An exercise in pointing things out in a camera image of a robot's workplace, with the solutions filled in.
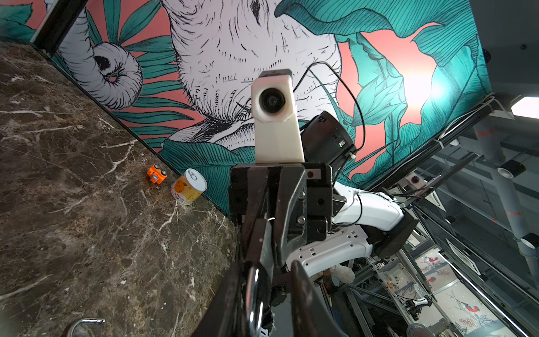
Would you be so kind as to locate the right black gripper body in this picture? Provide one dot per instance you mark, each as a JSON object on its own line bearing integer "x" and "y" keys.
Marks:
{"x": 319, "y": 197}

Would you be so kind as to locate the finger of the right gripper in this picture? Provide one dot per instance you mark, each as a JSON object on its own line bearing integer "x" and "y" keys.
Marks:
{"x": 289, "y": 230}
{"x": 258, "y": 229}

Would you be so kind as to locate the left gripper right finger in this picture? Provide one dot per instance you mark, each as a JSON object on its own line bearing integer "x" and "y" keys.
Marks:
{"x": 310, "y": 316}

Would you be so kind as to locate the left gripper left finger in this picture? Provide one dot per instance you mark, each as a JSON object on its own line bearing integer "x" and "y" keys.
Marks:
{"x": 229, "y": 313}

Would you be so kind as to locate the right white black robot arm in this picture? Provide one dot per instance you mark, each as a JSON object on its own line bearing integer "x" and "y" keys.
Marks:
{"x": 363, "y": 224}

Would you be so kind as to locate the yellow orange can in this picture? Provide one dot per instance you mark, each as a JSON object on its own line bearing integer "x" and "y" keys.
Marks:
{"x": 189, "y": 187}

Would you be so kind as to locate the orange toy car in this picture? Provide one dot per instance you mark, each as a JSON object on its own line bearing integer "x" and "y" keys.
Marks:
{"x": 156, "y": 174}

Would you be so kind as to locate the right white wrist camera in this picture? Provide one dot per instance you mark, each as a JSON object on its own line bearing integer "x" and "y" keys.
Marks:
{"x": 276, "y": 128}

